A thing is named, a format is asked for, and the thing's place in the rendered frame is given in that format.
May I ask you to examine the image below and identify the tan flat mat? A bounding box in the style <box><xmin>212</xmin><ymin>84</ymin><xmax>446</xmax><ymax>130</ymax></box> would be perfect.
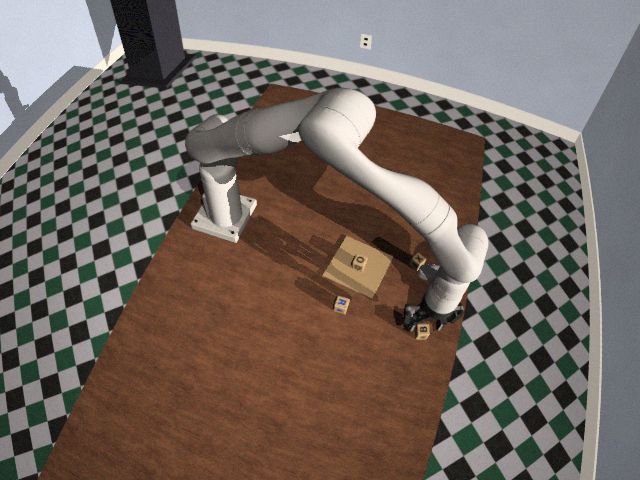
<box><xmin>323</xmin><ymin>236</ymin><xmax>394</xmax><ymax>298</ymax></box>

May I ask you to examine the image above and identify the tan block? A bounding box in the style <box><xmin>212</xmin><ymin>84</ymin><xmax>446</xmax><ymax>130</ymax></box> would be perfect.
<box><xmin>409</xmin><ymin>253</ymin><xmax>426</xmax><ymax>271</ymax></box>
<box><xmin>352</xmin><ymin>254</ymin><xmax>367</xmax><ymax>272</ymax></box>
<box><xmin>334</xmin><ymin>296</ymin><xmax>349</xmax><ymax>314</ymax></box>
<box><xmin>415</xmin><ymin>324</ymin><xmax>430</xmax><ymax>340</ymax></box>

